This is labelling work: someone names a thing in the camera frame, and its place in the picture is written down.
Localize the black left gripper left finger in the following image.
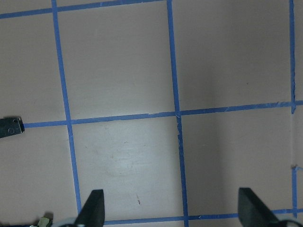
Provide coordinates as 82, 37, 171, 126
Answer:
74, 189, 105, 227

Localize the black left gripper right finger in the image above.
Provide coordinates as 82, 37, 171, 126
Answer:
238, 188, 283, 227

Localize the black flat metal bracket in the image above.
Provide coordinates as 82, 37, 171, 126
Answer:
0, 117, 25, 139

